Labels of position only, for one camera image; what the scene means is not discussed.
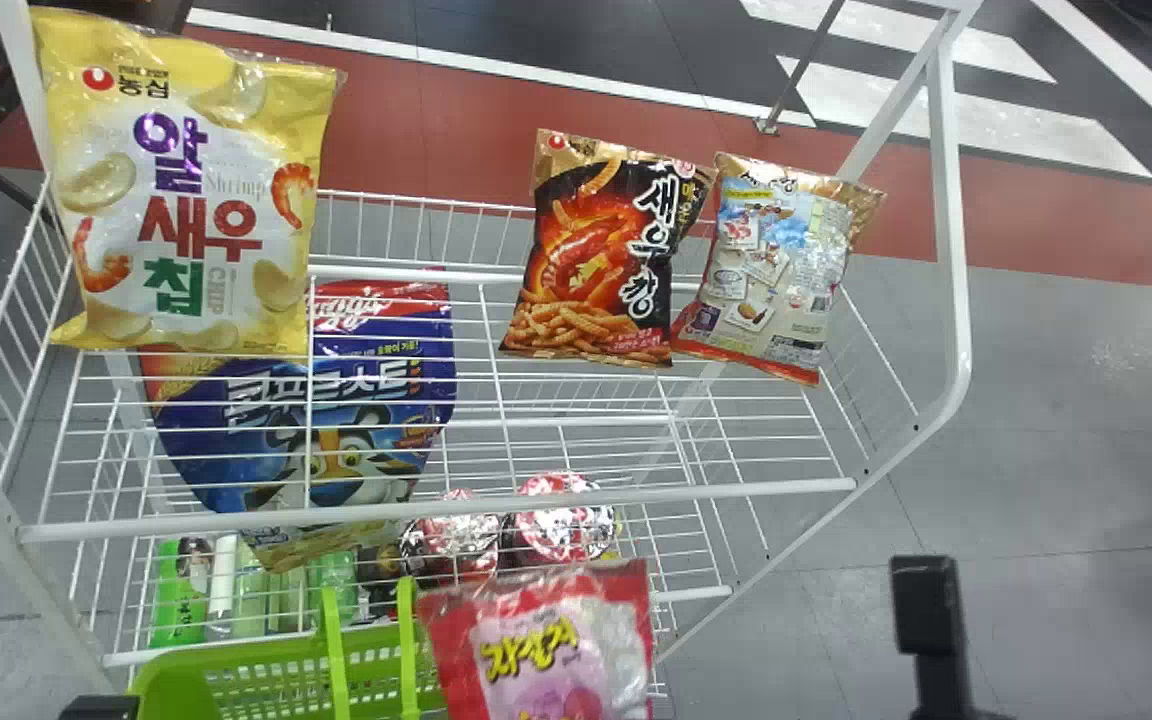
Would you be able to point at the black snack packet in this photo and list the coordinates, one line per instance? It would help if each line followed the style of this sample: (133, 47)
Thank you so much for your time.
(601, 260)

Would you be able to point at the red noodle cup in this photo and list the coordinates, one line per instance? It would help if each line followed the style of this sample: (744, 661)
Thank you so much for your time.
(456, 540)
(564, 522)

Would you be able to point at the white bottle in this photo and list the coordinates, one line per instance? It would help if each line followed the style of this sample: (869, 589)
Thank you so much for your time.
(223, 585)

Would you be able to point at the green basket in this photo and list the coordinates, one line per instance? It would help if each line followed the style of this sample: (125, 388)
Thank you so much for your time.
(236, 685)

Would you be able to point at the yellow snack packet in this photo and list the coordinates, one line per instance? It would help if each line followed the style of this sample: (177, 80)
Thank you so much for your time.
(186, 200)

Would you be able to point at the red snack packet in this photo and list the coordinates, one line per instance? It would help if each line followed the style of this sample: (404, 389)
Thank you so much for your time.
(546, 650)

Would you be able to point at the gold snack packet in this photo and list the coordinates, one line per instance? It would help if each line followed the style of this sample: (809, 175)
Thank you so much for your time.
(771, 270)

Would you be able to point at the blue cereal bag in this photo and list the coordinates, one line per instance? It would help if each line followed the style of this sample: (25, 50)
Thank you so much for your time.
(376, 400)

